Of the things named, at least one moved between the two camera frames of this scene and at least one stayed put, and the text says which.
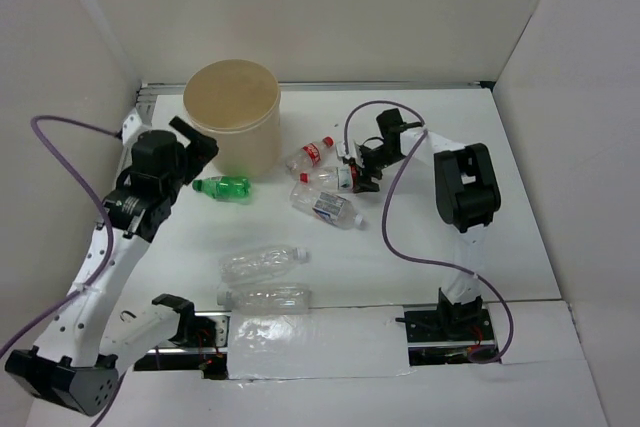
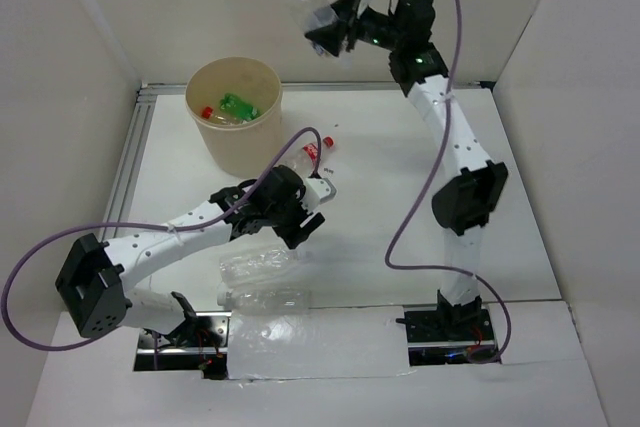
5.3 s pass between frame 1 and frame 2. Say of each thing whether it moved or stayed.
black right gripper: moved
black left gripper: moved
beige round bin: stayed
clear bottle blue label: moved
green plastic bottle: moved
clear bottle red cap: moved
